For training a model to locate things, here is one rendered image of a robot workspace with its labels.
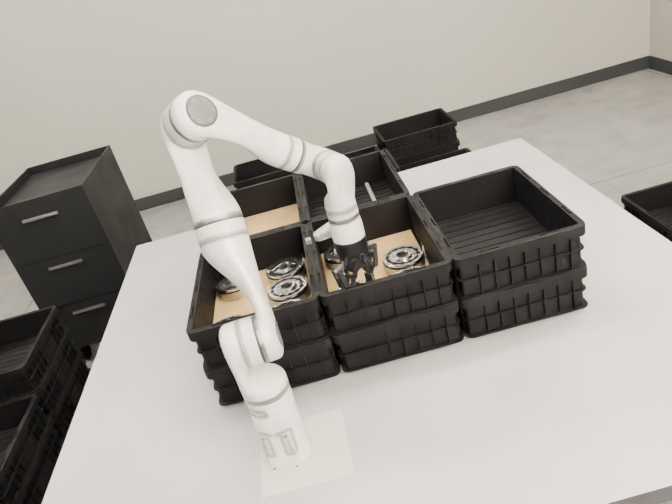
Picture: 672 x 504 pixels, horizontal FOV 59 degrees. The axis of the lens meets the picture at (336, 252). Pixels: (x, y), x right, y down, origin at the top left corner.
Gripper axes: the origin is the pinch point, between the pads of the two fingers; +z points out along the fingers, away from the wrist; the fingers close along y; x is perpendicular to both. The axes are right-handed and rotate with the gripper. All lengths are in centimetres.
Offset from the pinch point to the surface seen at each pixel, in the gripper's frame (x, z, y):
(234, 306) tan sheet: 30.1, 2.7, -17.4
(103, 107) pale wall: 352, 3, 110
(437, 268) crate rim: -19.2, -6.8, 5.2
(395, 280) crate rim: -13.2, -6.7, -2.0
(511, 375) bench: -35.4, 15.5, 3.2
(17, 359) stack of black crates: 141, 37, -52
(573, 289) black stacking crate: -38.3, 8.6, 28.1
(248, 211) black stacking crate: 70, 1, 21
